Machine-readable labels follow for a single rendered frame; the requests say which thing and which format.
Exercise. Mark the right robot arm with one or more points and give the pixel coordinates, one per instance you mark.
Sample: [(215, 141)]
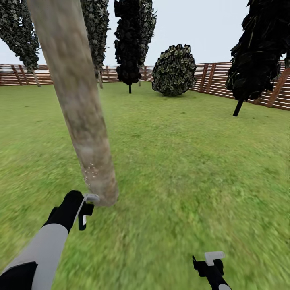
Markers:
[(212, 268)]

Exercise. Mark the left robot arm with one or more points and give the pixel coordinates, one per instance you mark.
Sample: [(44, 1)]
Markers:
[(36, 265)]

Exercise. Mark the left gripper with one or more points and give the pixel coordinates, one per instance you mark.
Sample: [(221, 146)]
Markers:
[(87, 209)]

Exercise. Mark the pesticide atomizer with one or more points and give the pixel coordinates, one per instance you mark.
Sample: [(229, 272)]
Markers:
[(82, 222)]

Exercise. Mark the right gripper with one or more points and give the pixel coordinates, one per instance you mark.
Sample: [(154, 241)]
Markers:
[(206, 271)]

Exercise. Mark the bush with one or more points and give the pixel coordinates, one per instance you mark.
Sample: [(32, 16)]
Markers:
[(174, 72)]

